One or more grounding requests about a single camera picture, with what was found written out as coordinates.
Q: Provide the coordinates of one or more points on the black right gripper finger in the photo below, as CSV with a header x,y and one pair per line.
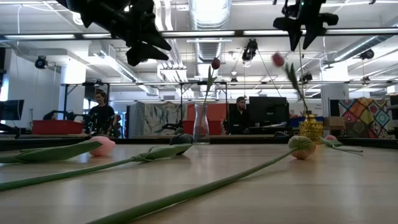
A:
x,y
315,26
293,29

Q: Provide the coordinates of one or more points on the red plastic bin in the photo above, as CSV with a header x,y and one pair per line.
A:
x,y
57,127

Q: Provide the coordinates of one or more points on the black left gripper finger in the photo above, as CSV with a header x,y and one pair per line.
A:
x,y
143,56
157,42

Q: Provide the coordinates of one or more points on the black monitor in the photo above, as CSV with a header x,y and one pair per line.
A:
x,y
269,109
12,109

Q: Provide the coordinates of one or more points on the blue plastic bin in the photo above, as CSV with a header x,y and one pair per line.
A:
x,y
295,120

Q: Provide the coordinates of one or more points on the red tulip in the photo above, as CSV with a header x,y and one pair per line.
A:
x,y
215,63

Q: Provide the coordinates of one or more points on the dark purple tulip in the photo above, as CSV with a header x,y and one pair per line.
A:
x,y
182,139

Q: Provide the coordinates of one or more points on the black beam with light strips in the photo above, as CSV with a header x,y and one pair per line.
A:
x,y
238,32

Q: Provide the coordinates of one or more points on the colourful patchwork quilt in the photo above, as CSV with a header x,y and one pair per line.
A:
x,y
367,116

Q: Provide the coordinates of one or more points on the clear glass vase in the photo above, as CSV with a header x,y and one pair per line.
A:
x,y
201,137

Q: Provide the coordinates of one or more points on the crumpled silver tarp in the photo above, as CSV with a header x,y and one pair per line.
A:
x,y
157,118

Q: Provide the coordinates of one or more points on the cardboard box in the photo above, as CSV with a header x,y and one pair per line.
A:
x,y
334,122

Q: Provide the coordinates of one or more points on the person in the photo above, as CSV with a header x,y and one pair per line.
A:
x,y
239,116
101,113

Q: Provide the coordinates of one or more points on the pale pink tulip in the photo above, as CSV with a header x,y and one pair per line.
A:
x,y
303,149

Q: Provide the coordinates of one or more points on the black ceiling spotlight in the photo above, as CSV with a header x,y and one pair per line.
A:
x,y
367,54
41,62
250,49

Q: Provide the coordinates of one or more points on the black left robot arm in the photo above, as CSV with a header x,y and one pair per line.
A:
x,y
93,12

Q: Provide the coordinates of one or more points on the silver ceiling duct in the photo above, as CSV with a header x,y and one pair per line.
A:
x,y
211,18

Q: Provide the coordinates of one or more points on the black aluminium table frame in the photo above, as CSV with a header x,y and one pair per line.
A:
x,y
248,140

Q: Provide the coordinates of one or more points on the yellow glass vase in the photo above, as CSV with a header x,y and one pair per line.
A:
x,y
311,130

